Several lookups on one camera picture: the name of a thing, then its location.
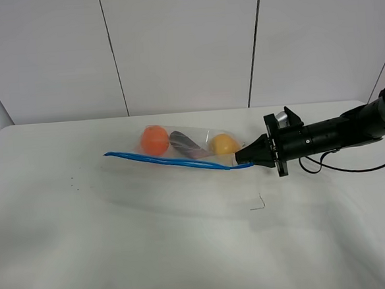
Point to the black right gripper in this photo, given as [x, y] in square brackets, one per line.
[285, 143]

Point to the clear zip bag blue seal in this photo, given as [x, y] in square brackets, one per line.
[131, 150]

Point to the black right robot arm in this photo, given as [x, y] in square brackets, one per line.
[357, 127]

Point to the yellow pear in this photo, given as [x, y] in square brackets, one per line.
[223, 144]

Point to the purple eggplant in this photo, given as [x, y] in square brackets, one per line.
[187, 147]

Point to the orange fruit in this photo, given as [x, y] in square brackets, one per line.
[154, 140]

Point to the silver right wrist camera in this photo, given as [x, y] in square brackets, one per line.
[288, 119]

